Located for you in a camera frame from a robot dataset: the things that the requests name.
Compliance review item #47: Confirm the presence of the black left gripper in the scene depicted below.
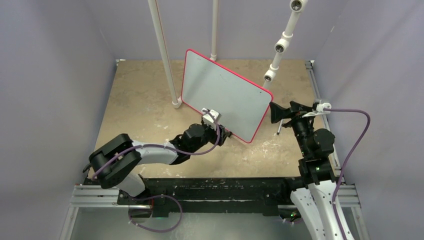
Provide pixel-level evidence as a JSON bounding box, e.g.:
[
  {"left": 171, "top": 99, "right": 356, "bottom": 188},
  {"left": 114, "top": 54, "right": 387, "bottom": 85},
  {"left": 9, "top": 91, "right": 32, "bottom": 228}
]
[{"left": 189, "top": 116, "right": 229, "bottom": 154}]

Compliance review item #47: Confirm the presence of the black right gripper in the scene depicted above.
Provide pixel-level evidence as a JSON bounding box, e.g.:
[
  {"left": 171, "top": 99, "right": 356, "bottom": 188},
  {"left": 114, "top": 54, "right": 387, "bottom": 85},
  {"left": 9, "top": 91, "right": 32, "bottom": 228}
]
[{"left": 270, "top": 100, "right": 317, "bottom": 156}]

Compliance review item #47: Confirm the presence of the black white marker pen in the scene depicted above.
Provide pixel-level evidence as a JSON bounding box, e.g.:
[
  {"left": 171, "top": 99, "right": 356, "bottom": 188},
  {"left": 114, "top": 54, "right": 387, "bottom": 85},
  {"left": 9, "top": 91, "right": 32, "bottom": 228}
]
[{"left": 276, "top": 119, "right": 284, "bottom": 135}]

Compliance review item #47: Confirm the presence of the pink-framed whiteboard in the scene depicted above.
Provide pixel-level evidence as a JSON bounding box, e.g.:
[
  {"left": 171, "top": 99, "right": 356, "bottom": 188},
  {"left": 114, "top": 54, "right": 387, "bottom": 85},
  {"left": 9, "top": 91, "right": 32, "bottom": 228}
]
[{"left": 181, "top": 49, "right": 274, "bottom": 144}]

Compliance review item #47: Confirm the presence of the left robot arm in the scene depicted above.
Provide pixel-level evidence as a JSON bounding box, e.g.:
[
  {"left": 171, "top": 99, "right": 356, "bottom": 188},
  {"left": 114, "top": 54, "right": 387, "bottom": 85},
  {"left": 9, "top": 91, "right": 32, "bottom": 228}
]
[{"left": 88, "top": 123, "right": 232, "bottom": 205}]

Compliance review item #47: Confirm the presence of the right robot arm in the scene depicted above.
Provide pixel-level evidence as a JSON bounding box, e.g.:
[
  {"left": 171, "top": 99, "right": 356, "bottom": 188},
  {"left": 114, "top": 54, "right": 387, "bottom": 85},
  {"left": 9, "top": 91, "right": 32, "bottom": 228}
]
[{"left": 269, "top": 100, "right": 354, "bottom": 240}]

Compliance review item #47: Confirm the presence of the white PVC pole left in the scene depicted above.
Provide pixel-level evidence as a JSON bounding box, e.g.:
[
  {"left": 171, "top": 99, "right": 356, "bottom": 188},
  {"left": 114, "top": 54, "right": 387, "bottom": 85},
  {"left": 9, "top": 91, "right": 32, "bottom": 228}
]
[{"left": 147, "top": 0, "right": 182, "bottom": 109}]

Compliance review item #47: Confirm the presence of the white PVC pole middle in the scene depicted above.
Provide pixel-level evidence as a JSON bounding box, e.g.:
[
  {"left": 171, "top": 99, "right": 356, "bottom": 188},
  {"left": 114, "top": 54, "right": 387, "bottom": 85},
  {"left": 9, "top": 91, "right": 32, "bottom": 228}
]
[{"left": 210, "top": 0, "right": 220, "bottom": 61}]

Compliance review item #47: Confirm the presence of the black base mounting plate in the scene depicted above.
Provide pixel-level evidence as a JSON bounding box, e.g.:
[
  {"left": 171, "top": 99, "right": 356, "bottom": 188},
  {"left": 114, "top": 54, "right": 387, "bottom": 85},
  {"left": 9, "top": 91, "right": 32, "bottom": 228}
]
[{"left": 109, "top": 177, "right": 302, "bottom": 221}]

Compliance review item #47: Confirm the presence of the white PVC pole with fittings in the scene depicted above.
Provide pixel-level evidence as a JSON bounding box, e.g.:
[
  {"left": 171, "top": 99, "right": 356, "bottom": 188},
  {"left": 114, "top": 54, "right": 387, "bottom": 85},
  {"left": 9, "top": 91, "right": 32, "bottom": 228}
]
[{"left": 262, "top": 0, "right": 309, "bottom": 89}]

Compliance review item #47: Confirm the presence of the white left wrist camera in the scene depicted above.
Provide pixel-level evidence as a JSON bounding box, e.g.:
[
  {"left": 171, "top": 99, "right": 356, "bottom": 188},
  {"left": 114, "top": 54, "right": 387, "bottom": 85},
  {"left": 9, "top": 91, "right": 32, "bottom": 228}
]
[{"left": 201, "top": 108, "right": 222, "bottom": 129}]

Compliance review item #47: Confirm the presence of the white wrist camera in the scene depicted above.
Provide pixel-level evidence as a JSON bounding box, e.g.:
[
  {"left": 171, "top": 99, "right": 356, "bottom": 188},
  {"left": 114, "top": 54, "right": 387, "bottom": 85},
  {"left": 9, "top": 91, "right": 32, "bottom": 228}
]
[
  {"left": 301, "top": 102, "right": 332, "bottom": 118},
  {"left": 201, "top": 108, "right": 222, "bottom": 129}
]

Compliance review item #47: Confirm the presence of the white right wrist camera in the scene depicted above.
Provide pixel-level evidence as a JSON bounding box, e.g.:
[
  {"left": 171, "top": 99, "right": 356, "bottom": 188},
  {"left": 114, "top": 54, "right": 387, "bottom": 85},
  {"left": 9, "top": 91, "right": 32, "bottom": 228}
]
[{"left": 301, "top": 102, "right": 332, "bottom": 118}]

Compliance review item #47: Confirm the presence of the right side aluminium rail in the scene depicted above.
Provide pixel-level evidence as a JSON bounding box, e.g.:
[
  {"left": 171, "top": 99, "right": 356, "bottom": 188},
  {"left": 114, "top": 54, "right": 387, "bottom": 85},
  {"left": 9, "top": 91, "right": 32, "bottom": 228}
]
[{"left": 305, "top": 60, "right": 345, "bottom": 185}]

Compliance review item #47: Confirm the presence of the aluminium frame rail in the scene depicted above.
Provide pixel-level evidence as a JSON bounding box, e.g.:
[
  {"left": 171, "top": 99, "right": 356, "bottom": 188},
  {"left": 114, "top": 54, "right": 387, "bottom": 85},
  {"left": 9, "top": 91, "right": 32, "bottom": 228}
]
[{"left": 59, "top": 184, "right": 369, "bottom": 240}]

